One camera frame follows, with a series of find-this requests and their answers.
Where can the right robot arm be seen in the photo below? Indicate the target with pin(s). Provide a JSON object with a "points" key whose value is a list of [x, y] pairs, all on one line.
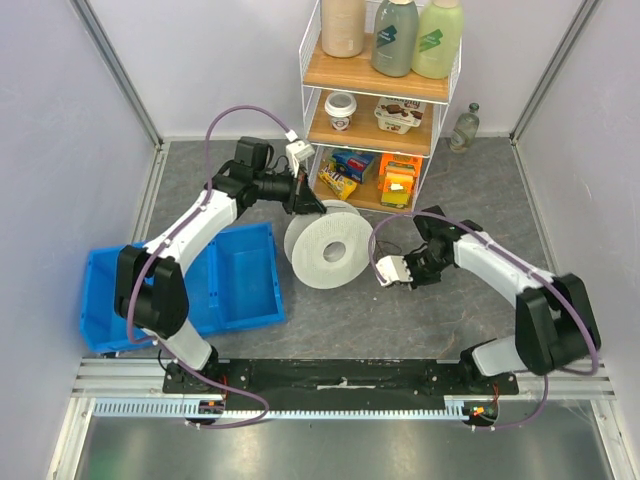
{"points": [[554, 321]]}

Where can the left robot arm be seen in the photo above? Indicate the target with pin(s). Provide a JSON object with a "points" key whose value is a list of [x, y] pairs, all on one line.
{"points": [[150, 291]]}

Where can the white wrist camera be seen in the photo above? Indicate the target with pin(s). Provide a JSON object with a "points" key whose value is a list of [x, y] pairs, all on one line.
{"points": [[297, 151], [393, 269]]}

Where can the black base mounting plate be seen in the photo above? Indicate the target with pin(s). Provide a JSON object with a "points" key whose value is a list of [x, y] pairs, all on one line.
{"points": [[308, 385]]}

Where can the grey green bottle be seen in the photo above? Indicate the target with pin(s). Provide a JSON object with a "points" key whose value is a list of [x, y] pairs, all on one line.
{"points": [[394, 34]]}

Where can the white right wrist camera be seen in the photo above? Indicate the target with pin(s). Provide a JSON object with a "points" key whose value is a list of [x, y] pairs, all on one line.
{"points": [[393, 269]]}

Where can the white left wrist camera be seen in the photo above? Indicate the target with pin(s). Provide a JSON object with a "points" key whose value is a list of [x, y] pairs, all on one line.
{"points": [[297, 151]]}

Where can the chocolate dessert tub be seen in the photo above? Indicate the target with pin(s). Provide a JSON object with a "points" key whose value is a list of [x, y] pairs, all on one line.
{"points": [[399, 115]]}

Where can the grey slotted cable duct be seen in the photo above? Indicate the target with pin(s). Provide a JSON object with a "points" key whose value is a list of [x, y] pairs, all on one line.
{"points": [[201, 409]]}

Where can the blue snack box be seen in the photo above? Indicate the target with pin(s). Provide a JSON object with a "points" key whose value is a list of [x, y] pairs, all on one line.
{"points": [[354, 165]]}

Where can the yellow candy bag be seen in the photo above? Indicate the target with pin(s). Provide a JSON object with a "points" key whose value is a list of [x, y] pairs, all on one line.
{"points": [[340, 185]]}

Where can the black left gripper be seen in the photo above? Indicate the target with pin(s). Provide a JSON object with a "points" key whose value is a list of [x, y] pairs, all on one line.
{"points": [[302, 201]]}

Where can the left aluminium frame post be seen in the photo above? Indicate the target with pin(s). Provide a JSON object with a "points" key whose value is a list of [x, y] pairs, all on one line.
{"points": [[107, 51]]}

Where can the white yogurt cup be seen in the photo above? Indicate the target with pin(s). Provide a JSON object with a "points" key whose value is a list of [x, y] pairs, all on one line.
{"points": [[340, 106]]}

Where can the orange snack box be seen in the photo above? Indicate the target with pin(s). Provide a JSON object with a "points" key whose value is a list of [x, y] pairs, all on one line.
{"points": [[397, 179]]}

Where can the beige bottle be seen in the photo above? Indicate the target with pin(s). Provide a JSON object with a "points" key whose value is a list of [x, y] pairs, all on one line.
{"points": [[343, 27]]}

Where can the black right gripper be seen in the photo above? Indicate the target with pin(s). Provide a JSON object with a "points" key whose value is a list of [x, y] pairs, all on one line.
{"points": [[413, 270]]}

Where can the aluminium frame post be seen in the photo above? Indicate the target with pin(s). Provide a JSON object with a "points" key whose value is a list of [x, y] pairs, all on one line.
{"points": [[568, 41], [107, 51]]}

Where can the light green bottle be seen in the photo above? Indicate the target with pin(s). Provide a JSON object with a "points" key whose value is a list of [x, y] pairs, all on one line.
{"points": [[441, 24]]}

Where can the blue plastic compartment bin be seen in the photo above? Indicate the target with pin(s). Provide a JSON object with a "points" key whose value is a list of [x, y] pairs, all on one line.
{"points": [[233, 285]]}

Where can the white wire shelf rack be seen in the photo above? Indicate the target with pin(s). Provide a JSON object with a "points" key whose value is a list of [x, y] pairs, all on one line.
{"points": [[322, 74]]}

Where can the clear glass bottle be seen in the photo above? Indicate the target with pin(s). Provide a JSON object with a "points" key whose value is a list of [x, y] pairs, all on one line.
{"points": [[465, 129]]}

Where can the right aluminium frame post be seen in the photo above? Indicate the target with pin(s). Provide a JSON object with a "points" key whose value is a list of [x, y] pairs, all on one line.
{"points": [[568, 41]]}

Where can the grey plastic cable spool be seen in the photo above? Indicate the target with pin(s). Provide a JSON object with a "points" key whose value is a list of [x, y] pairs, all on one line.
{"points": [[329, 250]]}

